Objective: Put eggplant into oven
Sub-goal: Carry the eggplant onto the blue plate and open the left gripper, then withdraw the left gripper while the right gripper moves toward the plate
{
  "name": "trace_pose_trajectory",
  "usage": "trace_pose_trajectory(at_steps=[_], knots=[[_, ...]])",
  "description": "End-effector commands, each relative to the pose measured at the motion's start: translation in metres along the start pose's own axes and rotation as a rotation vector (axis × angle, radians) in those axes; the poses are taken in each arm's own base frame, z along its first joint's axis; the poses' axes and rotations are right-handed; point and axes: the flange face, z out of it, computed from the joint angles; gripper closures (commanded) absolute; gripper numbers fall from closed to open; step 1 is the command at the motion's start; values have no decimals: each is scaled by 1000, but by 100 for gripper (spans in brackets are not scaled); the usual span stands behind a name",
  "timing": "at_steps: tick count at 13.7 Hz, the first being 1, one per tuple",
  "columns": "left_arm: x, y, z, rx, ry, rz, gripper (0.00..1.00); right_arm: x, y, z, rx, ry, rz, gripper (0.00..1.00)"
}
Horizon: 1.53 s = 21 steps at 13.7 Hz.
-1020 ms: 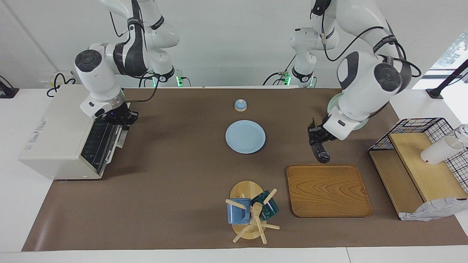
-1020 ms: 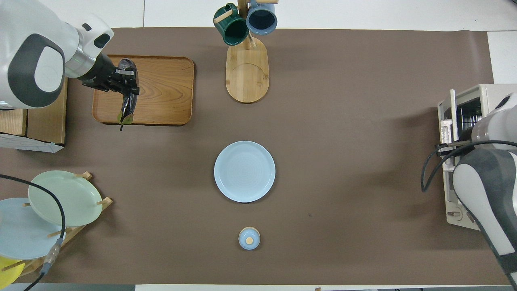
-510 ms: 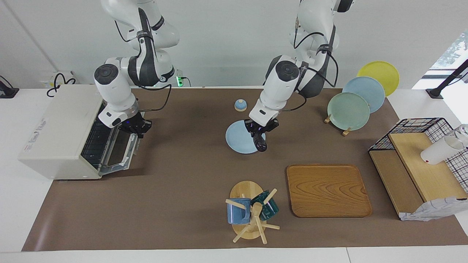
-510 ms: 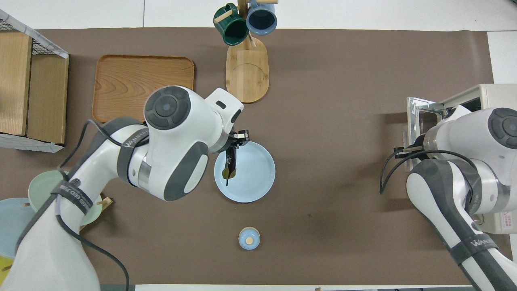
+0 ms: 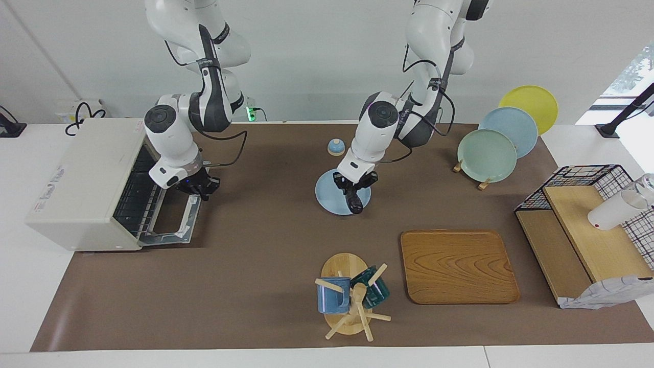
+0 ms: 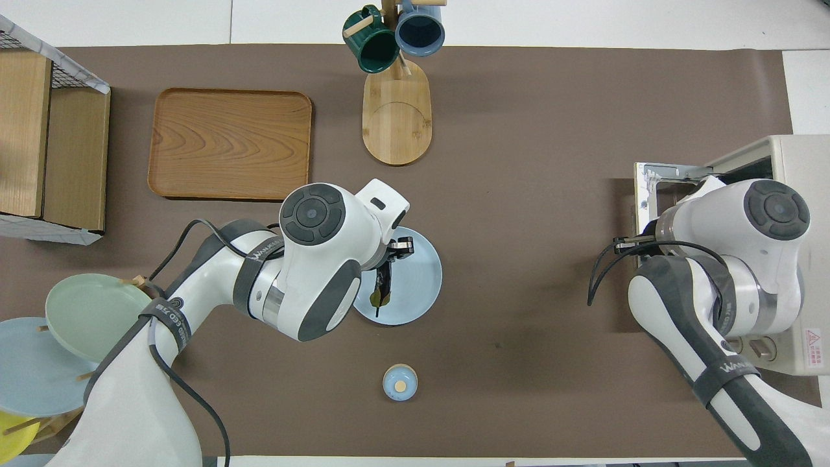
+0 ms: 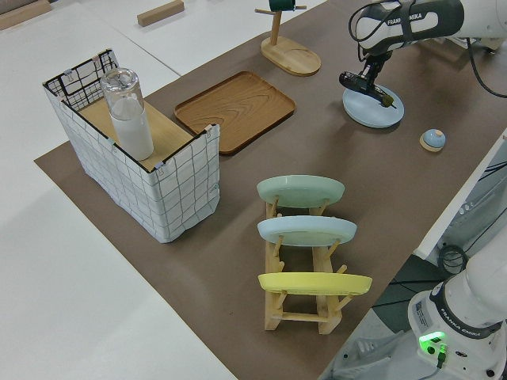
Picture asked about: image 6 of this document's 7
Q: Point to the dark green mug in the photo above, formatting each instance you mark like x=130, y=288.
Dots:
x=373, y=45

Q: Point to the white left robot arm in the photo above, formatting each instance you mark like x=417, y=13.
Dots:
x=311, y=259

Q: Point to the oven control knob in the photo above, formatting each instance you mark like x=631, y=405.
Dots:
x=762, y=350
x=735, y=344

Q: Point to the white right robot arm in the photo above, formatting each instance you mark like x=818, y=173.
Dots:
x=746, y=259

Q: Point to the wooden serving tray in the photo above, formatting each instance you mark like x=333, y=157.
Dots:
x=230, y=143

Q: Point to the pale green plate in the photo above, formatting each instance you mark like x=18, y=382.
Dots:
x=84, y=311

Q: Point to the toaster oven glass door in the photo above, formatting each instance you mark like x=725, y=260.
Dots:
x=648, y=188

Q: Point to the wooden mug tree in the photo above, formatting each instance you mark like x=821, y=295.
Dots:
x=397, y=123

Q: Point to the pale blue racked plate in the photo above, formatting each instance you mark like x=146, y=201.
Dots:
x=32, y=370

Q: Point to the yellow plate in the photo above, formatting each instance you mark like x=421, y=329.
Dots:
x=10, y=441

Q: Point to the brown table mat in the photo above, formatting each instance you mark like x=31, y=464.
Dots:
x=519, y=97

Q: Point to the beige toaster oven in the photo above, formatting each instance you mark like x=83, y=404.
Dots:
x=804, y=168

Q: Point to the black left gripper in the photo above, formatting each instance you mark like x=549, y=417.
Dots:
x=386, y=254

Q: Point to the wooden plate rack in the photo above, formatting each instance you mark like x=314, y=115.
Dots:
x=136, y=281

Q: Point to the blue mug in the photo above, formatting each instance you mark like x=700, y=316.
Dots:
x=420, y=32

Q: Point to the light blue round plate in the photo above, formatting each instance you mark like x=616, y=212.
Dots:
x=415, y=285

